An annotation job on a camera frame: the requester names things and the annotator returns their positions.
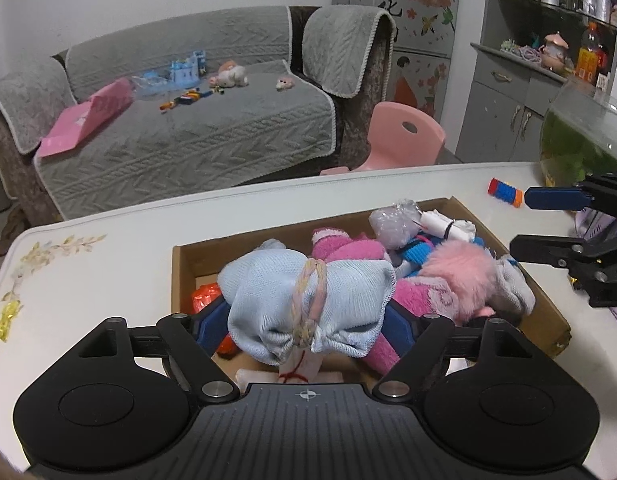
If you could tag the cardboard box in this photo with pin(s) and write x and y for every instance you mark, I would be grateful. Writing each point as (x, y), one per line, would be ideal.
(543, 310)

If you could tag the orange drink bottle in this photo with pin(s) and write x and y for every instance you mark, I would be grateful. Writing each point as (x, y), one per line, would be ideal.
(589, 60)

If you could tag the purple plastic bag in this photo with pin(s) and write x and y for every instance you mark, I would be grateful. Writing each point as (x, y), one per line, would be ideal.
(595, 222)

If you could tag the glass fish bowl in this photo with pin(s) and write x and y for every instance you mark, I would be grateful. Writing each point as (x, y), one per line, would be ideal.
(578, 150)

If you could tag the crinkled clear plastic bundle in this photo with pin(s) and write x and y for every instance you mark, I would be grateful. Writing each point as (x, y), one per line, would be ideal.
(393, 222)

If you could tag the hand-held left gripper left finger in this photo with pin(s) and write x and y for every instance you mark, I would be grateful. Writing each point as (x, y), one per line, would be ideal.
(211, 325)

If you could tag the grey cabinet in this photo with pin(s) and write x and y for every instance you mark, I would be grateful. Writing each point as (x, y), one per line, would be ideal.
(498, 105)

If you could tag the refrigerator with flower stickers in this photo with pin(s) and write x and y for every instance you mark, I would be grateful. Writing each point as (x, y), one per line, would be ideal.
(423, 35)

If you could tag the large grey quilted sofa cover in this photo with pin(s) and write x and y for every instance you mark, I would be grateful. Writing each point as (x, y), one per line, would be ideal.
(213, 150)

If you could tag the small pink plush toy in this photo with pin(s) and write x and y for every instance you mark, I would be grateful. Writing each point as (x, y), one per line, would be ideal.
(286, 83)

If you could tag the pink and black furry bundle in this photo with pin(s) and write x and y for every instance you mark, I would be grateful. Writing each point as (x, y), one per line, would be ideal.
(458, 275)

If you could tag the blue knitted sock bundle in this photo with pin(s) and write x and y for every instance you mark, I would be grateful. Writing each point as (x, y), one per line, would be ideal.
(418, 257)

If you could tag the orange-red plastic bag bundle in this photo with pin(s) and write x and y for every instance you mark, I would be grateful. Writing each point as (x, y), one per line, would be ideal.
(206, 297)

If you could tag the short metal canister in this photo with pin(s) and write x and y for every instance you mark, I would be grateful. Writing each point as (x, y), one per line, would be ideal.
(598, 6)

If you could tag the pink plastic chair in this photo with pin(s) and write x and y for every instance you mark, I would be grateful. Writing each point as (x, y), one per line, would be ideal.
(403, 140)

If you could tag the blue toy castle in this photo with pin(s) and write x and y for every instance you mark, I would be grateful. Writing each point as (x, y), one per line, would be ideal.
(188, 71)

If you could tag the grey sock bundle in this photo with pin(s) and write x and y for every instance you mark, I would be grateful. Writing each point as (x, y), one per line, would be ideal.
(513, 285)

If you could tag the white bundle with red band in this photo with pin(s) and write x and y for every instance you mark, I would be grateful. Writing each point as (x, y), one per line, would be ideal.
(318, 367)

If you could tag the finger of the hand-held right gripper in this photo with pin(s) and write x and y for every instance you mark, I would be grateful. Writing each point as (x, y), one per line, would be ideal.
(553, 198)
(548, 252)

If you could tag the pink ceramic teapot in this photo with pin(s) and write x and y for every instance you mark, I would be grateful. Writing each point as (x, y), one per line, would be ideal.
(554, 55)

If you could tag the light blue knitted bundle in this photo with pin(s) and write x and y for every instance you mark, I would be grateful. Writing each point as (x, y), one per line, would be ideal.
(268, 300)

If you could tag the pink dotted fuzzy sock bundle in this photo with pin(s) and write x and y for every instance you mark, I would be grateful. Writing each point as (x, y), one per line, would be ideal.
(348, 247)

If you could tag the pink book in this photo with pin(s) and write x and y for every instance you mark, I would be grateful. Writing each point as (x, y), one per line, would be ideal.
(83, 120)

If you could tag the white plush toy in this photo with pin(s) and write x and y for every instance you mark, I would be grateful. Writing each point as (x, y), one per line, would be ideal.
(231, 76)

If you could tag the white bundle with black band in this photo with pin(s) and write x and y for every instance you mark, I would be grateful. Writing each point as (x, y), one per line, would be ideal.
(453, 227)

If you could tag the grey sofa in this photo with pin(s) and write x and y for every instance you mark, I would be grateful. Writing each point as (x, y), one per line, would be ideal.
(358, 125)

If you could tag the coloured block stick toy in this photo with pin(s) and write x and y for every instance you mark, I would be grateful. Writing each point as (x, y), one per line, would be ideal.
(505, 192)

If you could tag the grey quilted armrest cover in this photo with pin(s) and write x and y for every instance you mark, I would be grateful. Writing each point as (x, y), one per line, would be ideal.
(343, 45)
(23, 105)

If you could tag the white desktop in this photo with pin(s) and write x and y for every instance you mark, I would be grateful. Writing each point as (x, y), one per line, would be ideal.
(113, 285)

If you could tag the clear toy packet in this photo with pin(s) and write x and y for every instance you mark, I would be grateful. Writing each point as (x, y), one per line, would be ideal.
(151, 84)

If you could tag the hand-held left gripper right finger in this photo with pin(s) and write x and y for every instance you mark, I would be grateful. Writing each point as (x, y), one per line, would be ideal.
(401, 327)

